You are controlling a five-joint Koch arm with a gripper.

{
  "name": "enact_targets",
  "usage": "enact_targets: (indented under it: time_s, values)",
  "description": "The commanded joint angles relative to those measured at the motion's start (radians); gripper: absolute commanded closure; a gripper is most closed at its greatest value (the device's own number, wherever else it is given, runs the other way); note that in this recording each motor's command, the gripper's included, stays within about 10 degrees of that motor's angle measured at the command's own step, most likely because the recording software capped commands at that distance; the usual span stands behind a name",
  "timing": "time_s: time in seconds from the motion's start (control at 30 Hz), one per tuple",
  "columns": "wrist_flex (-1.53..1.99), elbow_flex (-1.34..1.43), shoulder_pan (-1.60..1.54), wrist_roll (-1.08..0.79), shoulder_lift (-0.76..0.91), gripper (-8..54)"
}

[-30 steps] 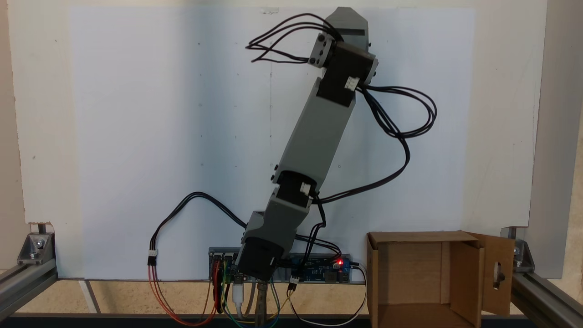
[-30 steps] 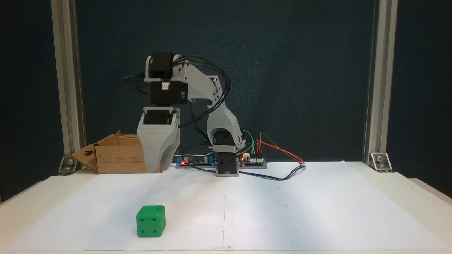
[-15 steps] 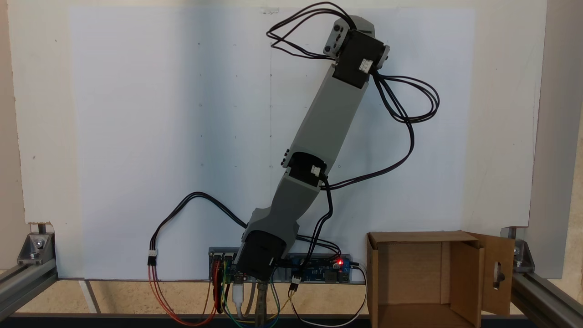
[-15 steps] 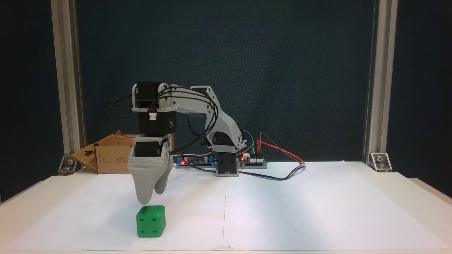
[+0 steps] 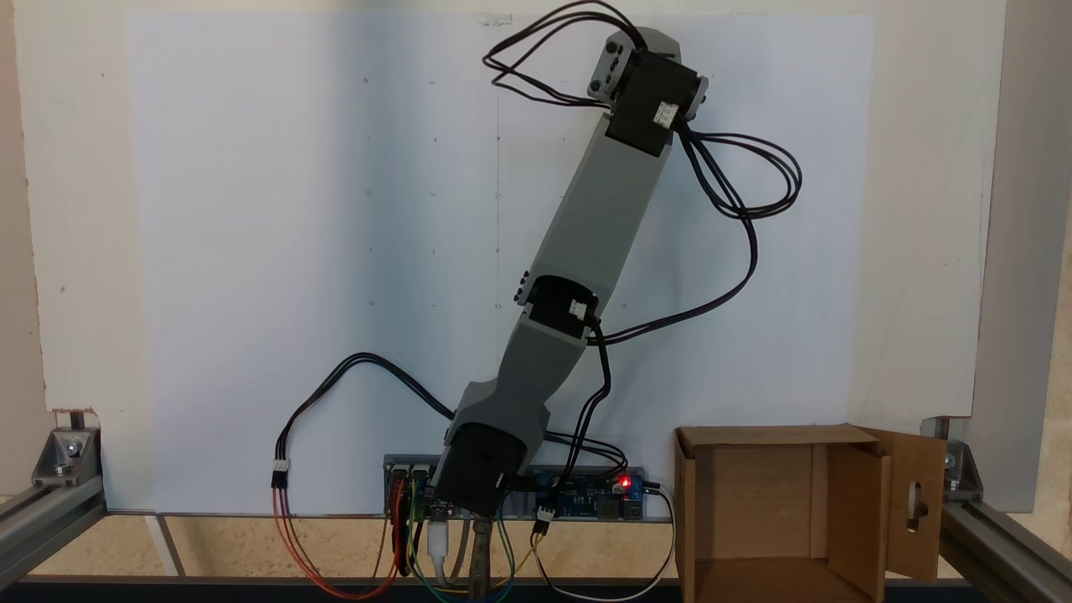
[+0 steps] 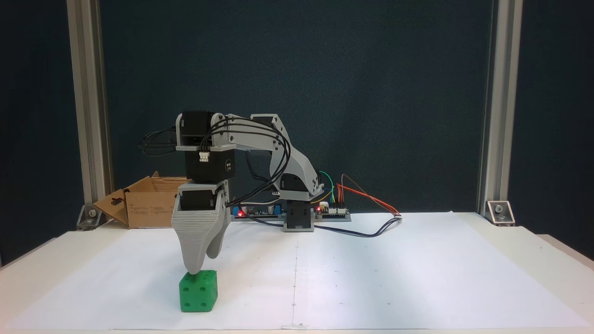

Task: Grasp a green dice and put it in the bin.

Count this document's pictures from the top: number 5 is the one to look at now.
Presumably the large white paper sheet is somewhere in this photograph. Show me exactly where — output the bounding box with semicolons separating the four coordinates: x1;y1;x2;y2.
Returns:
126;10;876;516

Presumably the blue circuit board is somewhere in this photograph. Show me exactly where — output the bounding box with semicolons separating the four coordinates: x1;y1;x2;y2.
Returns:
534;469;647;522

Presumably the open cardboard box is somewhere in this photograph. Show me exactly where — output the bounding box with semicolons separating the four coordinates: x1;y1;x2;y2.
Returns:
674;423;947;603

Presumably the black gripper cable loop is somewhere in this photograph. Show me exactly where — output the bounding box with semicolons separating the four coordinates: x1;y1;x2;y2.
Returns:
483;0;647;108

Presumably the black forearm cable loop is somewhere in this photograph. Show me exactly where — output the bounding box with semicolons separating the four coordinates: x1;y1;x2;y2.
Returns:
586;121;803;346

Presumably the black arm base cable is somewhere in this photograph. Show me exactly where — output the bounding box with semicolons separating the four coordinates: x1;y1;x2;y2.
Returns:
543;322;629;505

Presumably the black cable with white connector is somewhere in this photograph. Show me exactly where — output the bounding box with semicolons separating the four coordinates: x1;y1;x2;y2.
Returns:
271;352;457;491

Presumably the grey base plate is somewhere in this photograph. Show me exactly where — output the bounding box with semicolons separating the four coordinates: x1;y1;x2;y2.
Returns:
383;454;647;523

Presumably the circuit board with coloured wires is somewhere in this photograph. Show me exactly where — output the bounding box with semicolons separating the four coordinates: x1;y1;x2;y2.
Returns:
385;459;438;518

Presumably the thin white cable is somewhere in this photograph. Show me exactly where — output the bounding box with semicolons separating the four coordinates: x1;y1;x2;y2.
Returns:
534;486;678;603

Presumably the yellow wire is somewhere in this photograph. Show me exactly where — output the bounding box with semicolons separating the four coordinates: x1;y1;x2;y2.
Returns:
410;502;547;597

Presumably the metal corner bracket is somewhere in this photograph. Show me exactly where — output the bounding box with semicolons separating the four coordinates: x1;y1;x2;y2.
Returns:
921;416;982;497
32;409;103;488

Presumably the green wire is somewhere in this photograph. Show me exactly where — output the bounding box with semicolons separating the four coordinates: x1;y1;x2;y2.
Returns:
405;502;513;603

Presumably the orange wire bundle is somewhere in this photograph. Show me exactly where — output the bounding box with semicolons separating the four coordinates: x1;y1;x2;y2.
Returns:
272;479;405;600

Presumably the aluminium frame beam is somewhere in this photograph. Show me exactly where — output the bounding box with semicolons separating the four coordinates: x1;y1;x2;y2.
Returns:
938;494;1072;602
0;482;108;589

